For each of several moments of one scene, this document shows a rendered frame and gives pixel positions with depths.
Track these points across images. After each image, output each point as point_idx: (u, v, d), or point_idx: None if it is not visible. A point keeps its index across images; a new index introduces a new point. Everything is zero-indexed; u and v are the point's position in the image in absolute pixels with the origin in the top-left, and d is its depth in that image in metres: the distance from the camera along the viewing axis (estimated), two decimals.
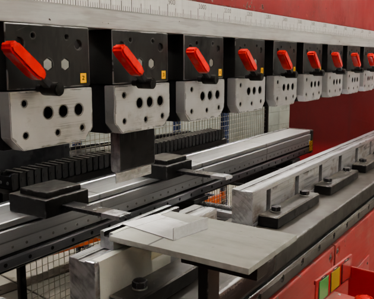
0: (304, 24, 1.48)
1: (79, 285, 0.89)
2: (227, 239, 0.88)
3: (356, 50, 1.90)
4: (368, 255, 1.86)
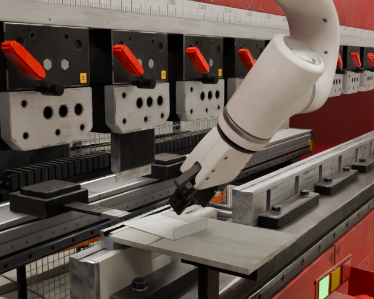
0: None
1: (79, 285, 0.89)
2: (227, 239, 0.88)
3: (356, 50, 1.90)
4: (368, 255, 1.86)
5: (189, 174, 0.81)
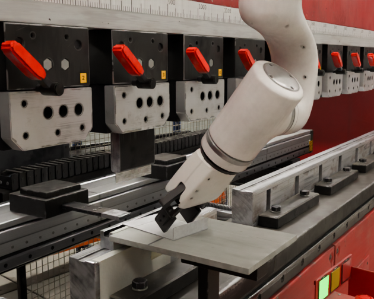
0: None
1: (79, 285, 0.89)
2: (227, 239, 0.88)
3: (356, 50, 1.90)
4: (368, 255, 1.86)
5: (173, 194, 0.84)
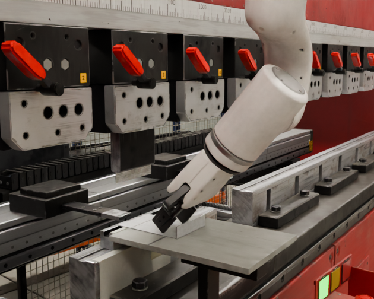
0: None
1: (79, 285, 0.89)
2: (227, 239, 0.88)
3: (356, 50, 1.90)
4: (368, 255, 1.86)
5: (177, 195, 0.85)
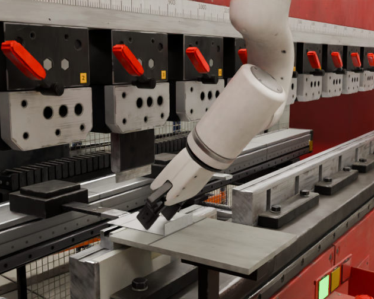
0: (304, 24, 1.48)
1: (79, 285, 0.89)
2: (227, 239, 0.88)
3: (356, 50, 1.90)
4: (368, 255, 1.86)
5: (160, 192, 0.87)
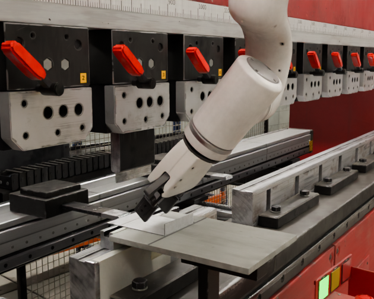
0: (304, 24, 1.48)
1: (79, 285, 0.89)
2: (227, 239, 0.88)
3: (356, 50, 1.90)
4: (368, 255, 1.86)
5: (158, 184, 0.87)
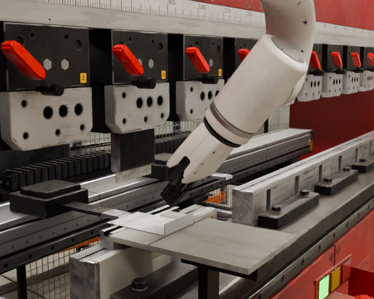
0: None
1: (79, 285, 0.89)
2: (227, 239, 0.88)
3: (356, 50, 1.90)
4: (368, 255, 1.86)
5: (178, 172, 0.86)
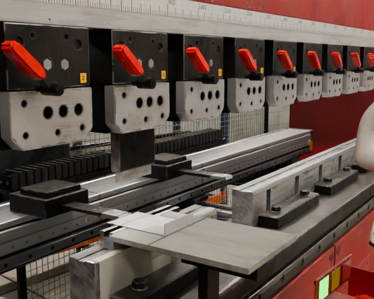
0: (304, 24, 1.48)
1: (79, 285, 0.89)
2: (227, 239, 0.88)
3: (356, 50, 1.90)
4: (368, 255, 1.86)
5: None
